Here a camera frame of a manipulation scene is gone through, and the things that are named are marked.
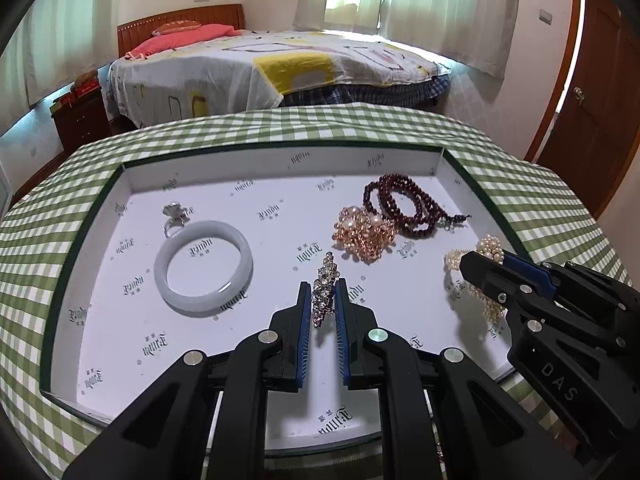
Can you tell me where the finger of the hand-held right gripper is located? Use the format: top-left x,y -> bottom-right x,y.
502,253 -> 627,312
459,251 -> 551,320

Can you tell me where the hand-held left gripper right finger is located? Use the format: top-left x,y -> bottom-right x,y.
334,277 -> 591,480

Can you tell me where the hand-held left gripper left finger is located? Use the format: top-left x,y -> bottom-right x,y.
62,281 -> 313,480

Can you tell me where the cream pearl bracelet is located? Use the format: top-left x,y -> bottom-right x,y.
444,234 -> 507,321

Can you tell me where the rhinestone hair clip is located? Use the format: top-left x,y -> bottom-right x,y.
310,251 -> 343,329

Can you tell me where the dark red bead bracelet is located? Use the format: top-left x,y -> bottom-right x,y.
362,174 -> 472,240

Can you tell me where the white shallow box tray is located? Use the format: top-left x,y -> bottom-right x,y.
39,145 -> 521,461

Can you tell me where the pale jade bangle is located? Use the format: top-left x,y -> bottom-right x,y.
153,220 -> 254,317

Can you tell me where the gold pearl brooch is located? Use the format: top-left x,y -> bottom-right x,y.
332,205 -> 398,262

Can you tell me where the silver flower ring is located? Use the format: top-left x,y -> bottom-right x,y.
162,202 -> 193,237

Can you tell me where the brown wooden door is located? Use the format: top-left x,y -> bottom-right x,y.
522,0 -> 640,221

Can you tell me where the bed with patterned sheet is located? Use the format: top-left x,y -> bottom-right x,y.
107,27 -> 451,128

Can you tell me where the dark wooden nightstand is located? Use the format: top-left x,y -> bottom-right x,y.
50,92 -> 113,153

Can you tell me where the pink pillow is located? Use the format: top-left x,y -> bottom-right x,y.
125,23 -> 241,61

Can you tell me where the red embroidered cushion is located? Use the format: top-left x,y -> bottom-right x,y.
152,20 -> 201,36

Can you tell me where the wooden headboard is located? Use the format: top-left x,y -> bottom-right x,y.
117,4 -> 246,58

